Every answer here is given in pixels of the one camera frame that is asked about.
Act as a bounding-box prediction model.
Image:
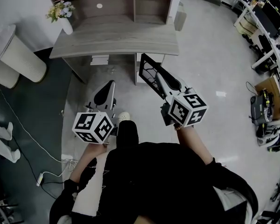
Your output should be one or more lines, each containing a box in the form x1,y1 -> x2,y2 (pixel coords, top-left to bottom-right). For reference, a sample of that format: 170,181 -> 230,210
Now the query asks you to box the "person's black trouser leg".
116,120 -> 140,154

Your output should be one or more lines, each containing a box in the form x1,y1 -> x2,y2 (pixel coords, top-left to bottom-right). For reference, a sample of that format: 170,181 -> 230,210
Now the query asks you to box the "person's right forearm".
176,125 -> 215,167

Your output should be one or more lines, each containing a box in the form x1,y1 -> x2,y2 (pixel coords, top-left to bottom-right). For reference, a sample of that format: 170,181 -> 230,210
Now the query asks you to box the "white cable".
0,82 -> 79,180

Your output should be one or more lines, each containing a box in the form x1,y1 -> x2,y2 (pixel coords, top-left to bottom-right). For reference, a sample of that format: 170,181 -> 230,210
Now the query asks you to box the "open cardboard box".
254,75 -> 280,121

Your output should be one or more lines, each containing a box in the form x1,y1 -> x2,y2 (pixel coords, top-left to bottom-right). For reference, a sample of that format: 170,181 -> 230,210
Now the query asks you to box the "person's black and white top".
49,141 -> 259,224

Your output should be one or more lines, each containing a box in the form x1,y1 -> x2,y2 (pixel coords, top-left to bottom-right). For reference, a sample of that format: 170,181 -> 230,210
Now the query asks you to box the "black framed branch picture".
138,53 -> 183,99

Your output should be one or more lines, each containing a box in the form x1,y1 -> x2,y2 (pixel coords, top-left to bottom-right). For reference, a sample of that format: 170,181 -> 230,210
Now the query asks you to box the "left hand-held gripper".
71,80 -> 120,146

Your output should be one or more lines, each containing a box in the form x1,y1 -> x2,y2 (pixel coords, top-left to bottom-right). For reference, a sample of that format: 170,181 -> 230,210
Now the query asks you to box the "black wheeled machine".
250,89 -> 275,126

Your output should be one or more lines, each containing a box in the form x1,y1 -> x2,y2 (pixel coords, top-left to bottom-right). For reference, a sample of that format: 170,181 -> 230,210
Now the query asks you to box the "yellow and blue flower bouquet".
45,0 -> 76,23

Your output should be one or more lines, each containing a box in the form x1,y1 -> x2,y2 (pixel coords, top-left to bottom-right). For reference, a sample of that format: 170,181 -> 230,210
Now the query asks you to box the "black cable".
11,136 -> 66,200

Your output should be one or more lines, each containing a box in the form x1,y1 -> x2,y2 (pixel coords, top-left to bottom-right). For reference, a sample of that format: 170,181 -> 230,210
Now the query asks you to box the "white ribbed vase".
60,17 -> 74,35

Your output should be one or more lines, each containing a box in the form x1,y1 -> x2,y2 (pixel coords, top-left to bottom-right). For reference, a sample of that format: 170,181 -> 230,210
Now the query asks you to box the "white drawer cabinet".
134,52 -> 167,86

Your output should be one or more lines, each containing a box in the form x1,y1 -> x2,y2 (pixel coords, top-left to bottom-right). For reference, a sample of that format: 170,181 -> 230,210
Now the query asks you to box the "black office chair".
248,35 -> 275,56

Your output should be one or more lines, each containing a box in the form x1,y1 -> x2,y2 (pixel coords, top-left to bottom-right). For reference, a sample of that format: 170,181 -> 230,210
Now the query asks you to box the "pile of black and white gear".
256,122 -> 280,153

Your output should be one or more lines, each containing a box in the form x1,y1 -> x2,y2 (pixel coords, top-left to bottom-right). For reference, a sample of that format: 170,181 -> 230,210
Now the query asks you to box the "black computer monitor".
262,0 -> 280,36
251,5 -> 271,30

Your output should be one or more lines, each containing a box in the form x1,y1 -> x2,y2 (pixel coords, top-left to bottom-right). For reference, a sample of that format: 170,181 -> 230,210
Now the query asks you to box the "long white office desk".
218,0 -> 280,117

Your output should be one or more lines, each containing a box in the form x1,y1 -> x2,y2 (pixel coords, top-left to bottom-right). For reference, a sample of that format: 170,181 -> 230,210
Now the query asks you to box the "white power strip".
35,172 -> 45,187

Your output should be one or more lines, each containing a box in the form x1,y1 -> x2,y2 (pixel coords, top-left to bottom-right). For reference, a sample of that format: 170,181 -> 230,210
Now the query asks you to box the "low white round stool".
0,62 -> 21,90

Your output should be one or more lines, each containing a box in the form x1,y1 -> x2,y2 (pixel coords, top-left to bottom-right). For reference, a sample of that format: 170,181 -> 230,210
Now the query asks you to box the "person's left forearm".
69,143 -> 108,189

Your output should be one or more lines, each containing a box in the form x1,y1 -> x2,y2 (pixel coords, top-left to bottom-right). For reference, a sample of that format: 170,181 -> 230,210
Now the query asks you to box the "person's white shoe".
116,111 -> 133,124

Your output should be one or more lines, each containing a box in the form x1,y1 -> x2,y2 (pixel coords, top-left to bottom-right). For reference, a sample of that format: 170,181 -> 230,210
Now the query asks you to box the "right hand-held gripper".
155,72 -> 207,127

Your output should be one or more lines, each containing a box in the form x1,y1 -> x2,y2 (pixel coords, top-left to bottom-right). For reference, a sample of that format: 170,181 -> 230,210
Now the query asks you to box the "small white box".
90,55 -> 109,66

